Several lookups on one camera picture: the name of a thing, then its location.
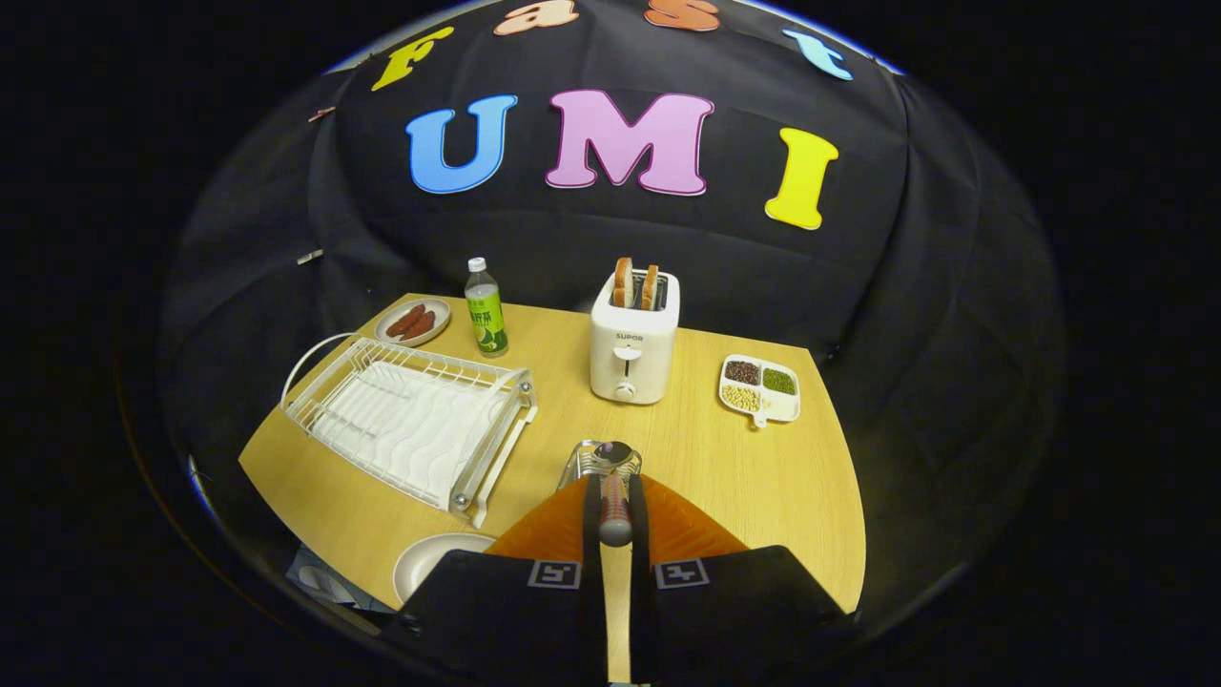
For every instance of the beige round plate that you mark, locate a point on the beige round plate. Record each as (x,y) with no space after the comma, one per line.
(429,565)

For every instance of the black backdrop cloth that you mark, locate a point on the black backdrop cloth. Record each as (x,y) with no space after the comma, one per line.
(534,239)

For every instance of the pile of brown beans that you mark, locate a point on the pile of brown beans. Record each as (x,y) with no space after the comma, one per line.
(742,372)

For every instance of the green label drink bottle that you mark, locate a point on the green label drink bottle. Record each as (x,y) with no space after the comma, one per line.
(486,324)

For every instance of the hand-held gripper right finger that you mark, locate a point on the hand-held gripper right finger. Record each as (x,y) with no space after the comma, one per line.
(641,592)

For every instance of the red sausage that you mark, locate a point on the red sausage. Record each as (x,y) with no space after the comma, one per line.
(406,320)
(419,326)

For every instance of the pile of green beans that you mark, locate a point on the pile of green beans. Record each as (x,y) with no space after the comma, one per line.
(779,381)

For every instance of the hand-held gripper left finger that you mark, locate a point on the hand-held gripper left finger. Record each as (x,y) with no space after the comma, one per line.
(592,582)

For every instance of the white divided dish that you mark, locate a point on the white divided dish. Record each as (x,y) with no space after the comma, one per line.
(782,405)

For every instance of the pile of yellow beans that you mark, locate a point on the pile of yellow beans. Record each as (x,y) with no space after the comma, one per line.
(741,398)

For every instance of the small beige saucer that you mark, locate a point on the small beige saucer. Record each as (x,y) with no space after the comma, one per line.
(439,307)

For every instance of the white cloth clip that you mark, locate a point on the white cloth clip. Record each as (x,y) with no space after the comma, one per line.
(310,257)

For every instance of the pink cloth clip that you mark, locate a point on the pink cloth clip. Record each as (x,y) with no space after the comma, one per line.
(321,114)

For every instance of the white toaster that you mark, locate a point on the white toaster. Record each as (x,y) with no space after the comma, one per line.
(630,367)

